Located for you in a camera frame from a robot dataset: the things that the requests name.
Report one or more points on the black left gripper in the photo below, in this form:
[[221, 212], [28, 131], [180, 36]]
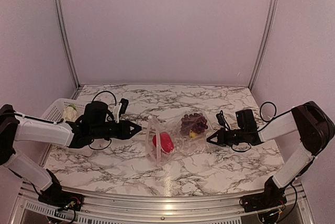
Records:
[[125, 133]]

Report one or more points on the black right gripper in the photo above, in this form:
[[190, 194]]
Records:
[[222, 139]]

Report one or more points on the purple fake grapes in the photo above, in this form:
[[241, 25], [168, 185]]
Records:
[[196, 123]]

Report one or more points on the peach fake fruit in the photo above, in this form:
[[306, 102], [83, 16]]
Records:
[[192, 134]]

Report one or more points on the clear zip top bag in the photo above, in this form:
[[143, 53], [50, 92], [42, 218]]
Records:
[[183, 145]]

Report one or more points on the red fake pepper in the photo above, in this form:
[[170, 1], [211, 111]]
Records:
[[167, 145]]

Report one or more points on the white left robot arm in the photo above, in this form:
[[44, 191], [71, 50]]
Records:
[[97, 122]]

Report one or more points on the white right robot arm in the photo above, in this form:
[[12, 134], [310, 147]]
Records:
[[314, 128]]

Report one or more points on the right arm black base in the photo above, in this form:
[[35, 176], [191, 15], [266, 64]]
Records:
[[272, 196]]

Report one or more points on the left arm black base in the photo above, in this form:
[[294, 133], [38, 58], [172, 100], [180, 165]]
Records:
[[54, 195]]

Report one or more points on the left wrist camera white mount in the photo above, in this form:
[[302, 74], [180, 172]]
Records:
[[120, 109]]

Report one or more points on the aluminium front rail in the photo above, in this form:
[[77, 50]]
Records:
[[100, 207]]

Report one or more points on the right aluminium corner post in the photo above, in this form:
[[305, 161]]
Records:
[[263, 44]]

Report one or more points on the aluminium corner post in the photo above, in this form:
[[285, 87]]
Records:
[[66, 44], [263, 44]]

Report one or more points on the left aluminium corner post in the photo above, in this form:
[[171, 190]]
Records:
[[66, 44]]

